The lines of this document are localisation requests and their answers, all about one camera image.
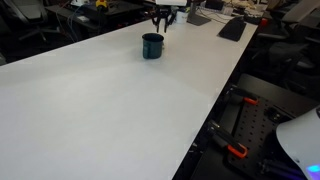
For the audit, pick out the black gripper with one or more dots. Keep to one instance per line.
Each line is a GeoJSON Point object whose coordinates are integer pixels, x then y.
{"type": "Point", "coordinates": [164, 11]}

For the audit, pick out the grey monitor stand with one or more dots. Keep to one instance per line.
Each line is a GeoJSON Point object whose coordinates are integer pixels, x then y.
{"type": "Point", "coordinates": [197, 16]}

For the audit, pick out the white mug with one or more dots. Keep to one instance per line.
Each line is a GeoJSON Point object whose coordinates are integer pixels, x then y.
{"type": "Point", "coordinates": [182, 17]}

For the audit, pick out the yellow toy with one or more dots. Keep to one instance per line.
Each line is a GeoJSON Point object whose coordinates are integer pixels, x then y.
{"type": "Point", "coordinates": [102, 4]}

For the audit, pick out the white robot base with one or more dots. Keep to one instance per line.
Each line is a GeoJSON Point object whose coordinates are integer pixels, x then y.
{"type": "Point", "coordinates": [300, 140]}

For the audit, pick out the dark teal mug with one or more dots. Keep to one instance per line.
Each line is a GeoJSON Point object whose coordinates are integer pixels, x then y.
{"type": "Point", "coordinates": [153, 50]}

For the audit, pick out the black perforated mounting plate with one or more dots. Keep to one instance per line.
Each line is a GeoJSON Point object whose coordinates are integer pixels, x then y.
{"type": "Point", "coordinates": [256, 130]}

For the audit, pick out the black keyboard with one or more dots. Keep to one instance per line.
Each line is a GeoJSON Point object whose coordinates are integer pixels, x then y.
{"type": "Point", "coordinates": [233, 29]}

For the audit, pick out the black office chair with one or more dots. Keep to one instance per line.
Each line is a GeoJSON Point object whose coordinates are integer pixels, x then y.
{"type": "Point", "coordinates": [286, 56]}

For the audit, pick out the red cup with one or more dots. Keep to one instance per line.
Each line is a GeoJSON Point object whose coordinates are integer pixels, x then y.
{"type": "Point", "coordinates": [264, 22]}

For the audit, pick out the black side desk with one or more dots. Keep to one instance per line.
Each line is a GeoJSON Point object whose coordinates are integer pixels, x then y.
{"type": "Point", "coordinates": [110, 15]}

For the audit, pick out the grey office chair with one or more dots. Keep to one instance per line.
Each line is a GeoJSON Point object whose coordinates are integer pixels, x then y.
{"type": "Point", "coordinates": [26, 13]}

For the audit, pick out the black robot cart top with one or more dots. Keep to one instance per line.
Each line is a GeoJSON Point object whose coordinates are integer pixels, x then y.
{"type": "Point", "coordinates": [266, 88]}

